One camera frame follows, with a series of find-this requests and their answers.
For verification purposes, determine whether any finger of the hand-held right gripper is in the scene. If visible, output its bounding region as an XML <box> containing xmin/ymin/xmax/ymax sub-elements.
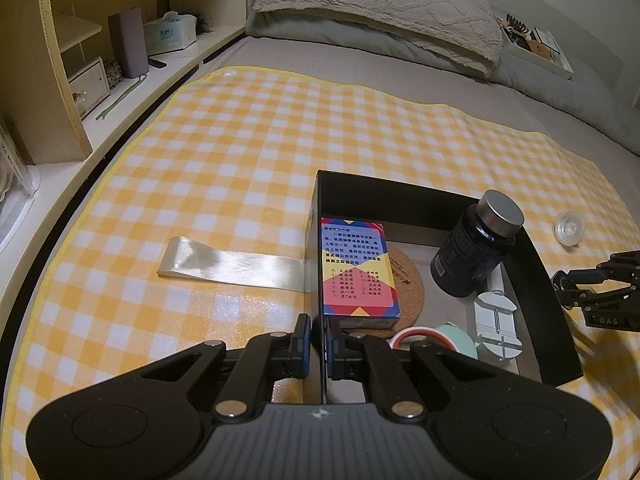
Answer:
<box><xmin>562</xmin><ymin>286</ymin><xmax>640</xmax><ymax>330</ymax></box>
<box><xmin>551</xmin><ymin>250</ymin><xmax>640</xmax><ymax>295</ymax></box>

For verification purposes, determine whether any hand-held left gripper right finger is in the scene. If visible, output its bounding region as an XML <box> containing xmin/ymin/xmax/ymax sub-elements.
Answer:
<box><xmin>324</xmin><ymin>317</ymin><xmax>507</xmax><ymax>422</ymax></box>

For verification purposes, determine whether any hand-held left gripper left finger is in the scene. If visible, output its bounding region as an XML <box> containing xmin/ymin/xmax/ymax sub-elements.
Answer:
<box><xmin>127</xmin><ymin>312</ymin><xmax>314</xmax><ymax>422</ymax></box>

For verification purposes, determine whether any colourful card box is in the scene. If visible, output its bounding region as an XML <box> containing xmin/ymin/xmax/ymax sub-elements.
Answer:
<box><xmin>320</xmin><ymin>217</ymin><xmax>402</xmax><ymax>323</ymax></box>

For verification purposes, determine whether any round cork coaster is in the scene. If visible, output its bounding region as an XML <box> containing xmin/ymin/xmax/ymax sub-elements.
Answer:
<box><xmin>345</xmin><ymin>244</ymin><xmax>426</xmax><ymax>337</ymax></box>

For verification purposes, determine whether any dark blue bottle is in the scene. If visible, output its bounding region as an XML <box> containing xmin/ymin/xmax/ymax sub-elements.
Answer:
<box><xmin>431</xmin><ymin>189</ymin><xmax>526</xmax><ymax>298</ymax></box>

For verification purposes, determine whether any mint green round case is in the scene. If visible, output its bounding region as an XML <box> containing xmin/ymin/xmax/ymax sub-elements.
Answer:
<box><xmin>432</xmin><ymin>322</ymin><xmax>480</xmax><ymax>360</ymax></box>

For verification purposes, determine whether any black box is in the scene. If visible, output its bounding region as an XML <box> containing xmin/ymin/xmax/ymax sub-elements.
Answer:
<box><xmin>305</xmin><ymin>170</ymin><xmax>585</xmax><ymax>406</ymax></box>

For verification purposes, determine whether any small clear round cap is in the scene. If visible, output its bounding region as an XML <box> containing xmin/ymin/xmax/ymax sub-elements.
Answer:
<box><xmin>552</xmin><ymin>210</ymin><xmax>586</xmax><ymax>247</ymax></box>

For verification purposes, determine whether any white round plastic device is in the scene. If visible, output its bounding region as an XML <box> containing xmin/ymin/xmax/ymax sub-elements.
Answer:
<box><xmin>472</xmin><ymin>291</ymin><xmax>523</xmax><ymax>361</ymax></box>

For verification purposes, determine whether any clear plastic strip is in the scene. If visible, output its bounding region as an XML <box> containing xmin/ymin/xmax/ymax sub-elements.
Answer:
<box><xmin>156</xmin><ymin>236</ymin><xmax>307</xmax><ymax>292</ymax></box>

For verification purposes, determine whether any grey quilt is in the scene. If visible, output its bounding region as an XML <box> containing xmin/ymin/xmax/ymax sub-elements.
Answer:
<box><xmin>245</xmin><ymin>7</ymin><xmax>640</xmax><ymax>156</ymax></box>

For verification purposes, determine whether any yellow checkered mat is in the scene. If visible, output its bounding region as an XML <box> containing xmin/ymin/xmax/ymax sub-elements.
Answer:
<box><xmin>0</xmin><ymin>67</ymin><xmax>640</xmax><ymax>480</ymax></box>

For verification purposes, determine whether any white open box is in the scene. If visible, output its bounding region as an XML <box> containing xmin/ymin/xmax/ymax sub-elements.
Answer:
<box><xmin>500</xmin><ymin>12</ymin><xmax>575</xmax><ymax>81</ymax></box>

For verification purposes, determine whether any brown hair claw clip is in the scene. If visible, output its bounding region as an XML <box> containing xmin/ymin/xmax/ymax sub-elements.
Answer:
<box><xmin>502</xmin><ymin>14</ymin><xmax>531</xmax><ymax>36</ymax></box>

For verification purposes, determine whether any bed with grey sheet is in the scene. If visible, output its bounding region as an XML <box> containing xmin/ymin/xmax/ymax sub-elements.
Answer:
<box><xmin>200</xmin><ymin>35</ymin><xmax>640</xmax><ymax>196</ymax></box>

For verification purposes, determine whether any thin green stick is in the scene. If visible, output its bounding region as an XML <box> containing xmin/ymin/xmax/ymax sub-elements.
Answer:
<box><xmin>96</xmin><ymin>75</ymin><xmax>147</xmax><ymax>121</ymax></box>

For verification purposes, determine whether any clear display box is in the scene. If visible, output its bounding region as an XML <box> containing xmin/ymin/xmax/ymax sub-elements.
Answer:
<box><xmin>0</xmin><ymin>120</ymin><xmax>41</xmax><ymax>246</ymax></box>

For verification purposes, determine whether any patterned pouch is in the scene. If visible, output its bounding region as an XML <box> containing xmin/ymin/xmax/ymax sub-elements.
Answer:
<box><xmin>102</xmin><ymin>57</ymin><xmax>125</xmax><ymax>90</ymax></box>

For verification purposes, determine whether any pale tissue box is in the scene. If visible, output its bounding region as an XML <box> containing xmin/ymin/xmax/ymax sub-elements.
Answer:
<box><xmin>142</xmin><ymin>10</ymin><xmax>197</xmax><ymax>56</ymax></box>

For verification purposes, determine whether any small white drawer box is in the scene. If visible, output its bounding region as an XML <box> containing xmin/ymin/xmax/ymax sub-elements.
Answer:
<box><xmin>67</xmin><ymin>57</ymin><xmax>112</xmax><ymax>121</ymax></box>

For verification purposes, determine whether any purple upright box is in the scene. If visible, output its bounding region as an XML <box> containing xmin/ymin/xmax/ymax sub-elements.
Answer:
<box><xmin>107</xmin><ymin>7</ymin><xmax>149</xmax><ymax>80</ymax></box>

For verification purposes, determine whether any beige wooden bedside shelf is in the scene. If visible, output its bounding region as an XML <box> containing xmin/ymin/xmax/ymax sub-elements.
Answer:
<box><xmin>0</xmin><ymin>0</ymin><xmax>249</xmax><ymax>341</ymax></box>

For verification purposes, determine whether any red and white ring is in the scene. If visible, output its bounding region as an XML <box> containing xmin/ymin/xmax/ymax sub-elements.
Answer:
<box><xmin>389</xmin><ymin>327</ymin><xmax>457</xmax><ymax>353</ymax></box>

